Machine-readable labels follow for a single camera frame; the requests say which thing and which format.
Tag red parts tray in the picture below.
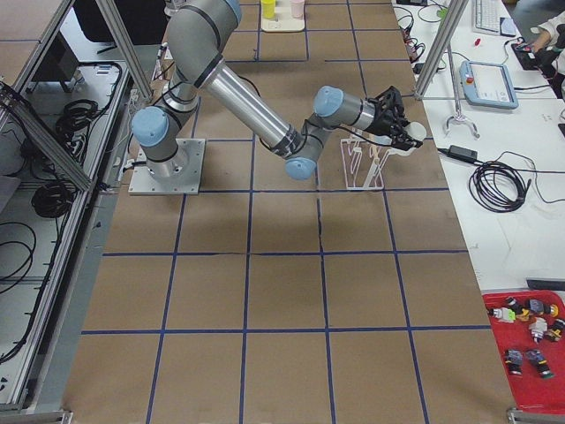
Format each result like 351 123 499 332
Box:
483 291 564 414

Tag black power adapter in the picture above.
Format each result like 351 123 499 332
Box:
448 145 478 163

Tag blue teach pendant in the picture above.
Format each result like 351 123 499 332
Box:
459 60 519 110

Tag white keyboard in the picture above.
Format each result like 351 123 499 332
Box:
471 0 501 35

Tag yellow plastic cup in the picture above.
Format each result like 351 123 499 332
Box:
260 0 276 19

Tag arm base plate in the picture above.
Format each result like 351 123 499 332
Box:
129 138 206 195

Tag aluminium frame post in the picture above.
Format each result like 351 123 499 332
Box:
414 0 468 100

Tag cream serving tray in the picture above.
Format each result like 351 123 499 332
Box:
260 13 305 33

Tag coiled black cable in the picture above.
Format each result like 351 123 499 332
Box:
468 160 532 215

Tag pink plastic cup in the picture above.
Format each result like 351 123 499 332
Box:
290 0 305 19

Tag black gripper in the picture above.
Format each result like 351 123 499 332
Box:
365 86 423 152

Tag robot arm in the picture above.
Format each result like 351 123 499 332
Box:
132 1 426 180

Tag white wire cup rack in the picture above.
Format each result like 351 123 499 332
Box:
340 130 392 191

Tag cream plastic cup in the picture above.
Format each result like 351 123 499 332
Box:
389 122 427 156

